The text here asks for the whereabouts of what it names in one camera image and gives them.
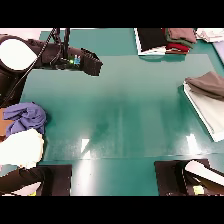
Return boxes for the red garment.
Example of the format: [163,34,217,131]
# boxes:
[165,42,192,53]

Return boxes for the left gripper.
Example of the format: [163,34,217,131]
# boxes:
[79,47,104,77]

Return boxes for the white T-shirt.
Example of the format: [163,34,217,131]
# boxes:
[0,128,45,170]

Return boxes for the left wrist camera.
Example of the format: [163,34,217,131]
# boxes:
[52,27,83,70]

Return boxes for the black garment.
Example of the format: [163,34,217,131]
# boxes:
[136,27,168,52]

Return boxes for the dark green garment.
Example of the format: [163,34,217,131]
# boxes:
[164,33,195,50]

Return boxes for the grey-brown garment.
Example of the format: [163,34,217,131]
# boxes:
[166,27,198,45]
[184,70,224,102]

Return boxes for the purple garment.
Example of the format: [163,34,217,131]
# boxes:
[2,101,48,137]

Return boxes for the black cable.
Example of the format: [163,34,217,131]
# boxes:
[0,27,58,107]

